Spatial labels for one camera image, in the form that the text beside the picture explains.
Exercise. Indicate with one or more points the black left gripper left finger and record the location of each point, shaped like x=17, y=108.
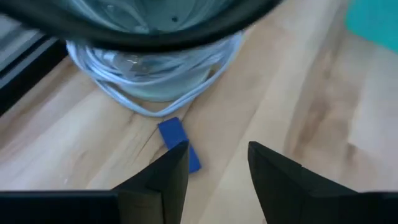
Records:
x=155, y=196

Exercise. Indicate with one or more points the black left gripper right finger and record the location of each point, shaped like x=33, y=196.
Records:
x=286, y=193

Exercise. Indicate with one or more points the small blue eraser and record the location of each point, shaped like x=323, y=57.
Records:
x=172, y=133

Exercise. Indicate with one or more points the translucent teal plastic tray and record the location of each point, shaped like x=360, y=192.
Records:
x=376, y=21

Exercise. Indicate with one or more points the white lamp with black rim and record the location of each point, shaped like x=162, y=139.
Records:
x=149, y=42

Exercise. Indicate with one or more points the black aluminium table frame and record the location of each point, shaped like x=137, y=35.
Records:
x=31, y=77

